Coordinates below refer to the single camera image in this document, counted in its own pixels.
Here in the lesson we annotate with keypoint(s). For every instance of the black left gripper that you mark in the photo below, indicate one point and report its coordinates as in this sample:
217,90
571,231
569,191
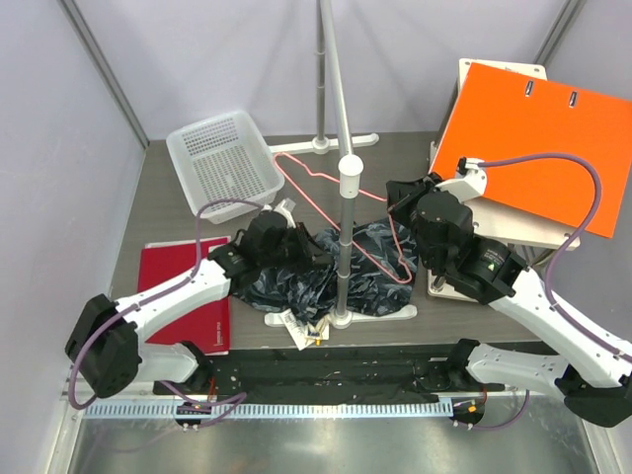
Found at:
306,248

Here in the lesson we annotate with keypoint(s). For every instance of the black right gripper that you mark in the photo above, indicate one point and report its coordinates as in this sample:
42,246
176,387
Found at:
402,196

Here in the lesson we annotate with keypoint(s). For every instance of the dark shark-print shorts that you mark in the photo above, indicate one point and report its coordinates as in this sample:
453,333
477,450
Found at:
381,282

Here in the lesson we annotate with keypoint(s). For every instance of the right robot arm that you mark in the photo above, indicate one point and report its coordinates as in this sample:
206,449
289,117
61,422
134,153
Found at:
590,370

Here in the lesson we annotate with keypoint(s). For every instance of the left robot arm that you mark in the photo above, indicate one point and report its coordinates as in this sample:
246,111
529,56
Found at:
110,346

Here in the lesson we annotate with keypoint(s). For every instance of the grey clothes rack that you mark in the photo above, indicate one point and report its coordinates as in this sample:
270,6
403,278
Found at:
333,133

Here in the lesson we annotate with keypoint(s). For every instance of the white paper price tag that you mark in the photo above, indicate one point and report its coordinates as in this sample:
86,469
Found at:
305,335

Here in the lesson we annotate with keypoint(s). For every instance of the white wooden shelf stand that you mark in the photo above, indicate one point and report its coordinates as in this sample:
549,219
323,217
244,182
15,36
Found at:
535,235

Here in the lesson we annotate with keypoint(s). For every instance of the orange binder folder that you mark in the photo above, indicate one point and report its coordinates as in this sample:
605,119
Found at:
501,115

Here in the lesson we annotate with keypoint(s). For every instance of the white perforated plastic basket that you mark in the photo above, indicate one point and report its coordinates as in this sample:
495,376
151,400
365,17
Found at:
224,159

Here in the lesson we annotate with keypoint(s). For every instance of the red notebook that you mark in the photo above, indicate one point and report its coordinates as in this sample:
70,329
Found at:
206,326

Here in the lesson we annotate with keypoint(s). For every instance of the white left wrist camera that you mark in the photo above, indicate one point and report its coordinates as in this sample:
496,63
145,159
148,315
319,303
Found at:
285,208

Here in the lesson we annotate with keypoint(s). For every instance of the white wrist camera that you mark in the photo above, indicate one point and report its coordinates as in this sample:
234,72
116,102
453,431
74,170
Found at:
470,181
285,208

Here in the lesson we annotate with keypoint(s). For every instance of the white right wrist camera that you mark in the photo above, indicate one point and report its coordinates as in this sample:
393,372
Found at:
470,181

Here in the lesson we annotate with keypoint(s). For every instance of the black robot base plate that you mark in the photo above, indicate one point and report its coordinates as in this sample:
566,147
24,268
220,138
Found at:
334,376

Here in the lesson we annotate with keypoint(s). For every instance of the white slotted cable duct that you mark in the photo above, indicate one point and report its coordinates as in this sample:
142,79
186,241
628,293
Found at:
167,409

